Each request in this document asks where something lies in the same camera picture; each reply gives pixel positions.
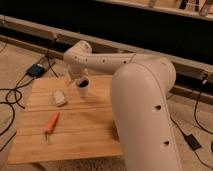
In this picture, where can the white ceramic cup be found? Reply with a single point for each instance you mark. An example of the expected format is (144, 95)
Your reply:
(82, 85)

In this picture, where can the black power adapter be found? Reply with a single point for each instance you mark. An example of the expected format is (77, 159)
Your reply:
(192, 142)

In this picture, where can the blue electronic box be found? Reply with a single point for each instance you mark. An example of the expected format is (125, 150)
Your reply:
(35, 71)

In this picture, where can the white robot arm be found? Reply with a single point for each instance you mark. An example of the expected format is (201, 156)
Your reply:
(139, 85)

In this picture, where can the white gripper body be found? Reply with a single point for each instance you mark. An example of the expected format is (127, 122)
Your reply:
(76, 71)

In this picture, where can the white eraser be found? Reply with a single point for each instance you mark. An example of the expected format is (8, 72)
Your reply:
(59, 98)

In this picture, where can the wooden board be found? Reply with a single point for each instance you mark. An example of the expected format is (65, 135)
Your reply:
(84, 129)

